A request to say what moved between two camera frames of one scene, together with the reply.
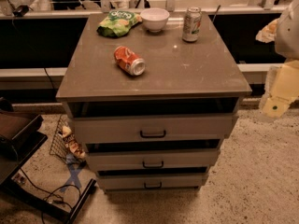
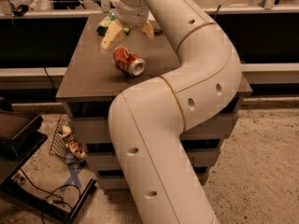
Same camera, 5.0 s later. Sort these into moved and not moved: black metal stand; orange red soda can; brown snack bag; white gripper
Moved: white gripper
Not moved: black metal stand; brown snack bag; orange red soda can
